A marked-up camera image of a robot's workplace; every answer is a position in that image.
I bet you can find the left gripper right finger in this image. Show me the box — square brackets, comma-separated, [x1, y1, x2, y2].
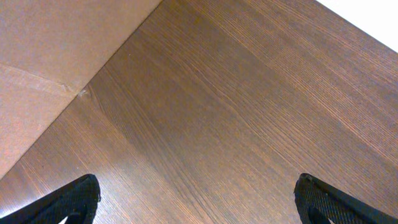
[294, 173, 397, 224]

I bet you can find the brown cardboard box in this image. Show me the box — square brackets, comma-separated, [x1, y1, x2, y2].
[1, 0, 160, 174]

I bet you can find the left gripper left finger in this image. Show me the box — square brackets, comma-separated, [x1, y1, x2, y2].
[1, 174, 101, 224]

